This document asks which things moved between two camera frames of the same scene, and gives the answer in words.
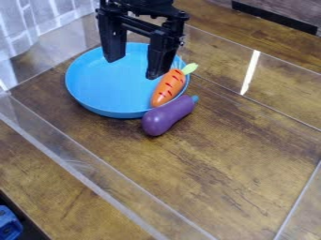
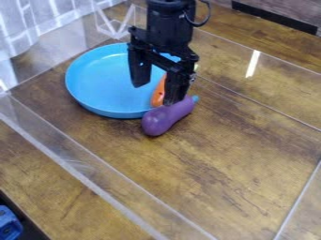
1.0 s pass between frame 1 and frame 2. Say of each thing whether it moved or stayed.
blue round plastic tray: stayed
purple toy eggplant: stayed
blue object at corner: stayed
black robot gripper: moved
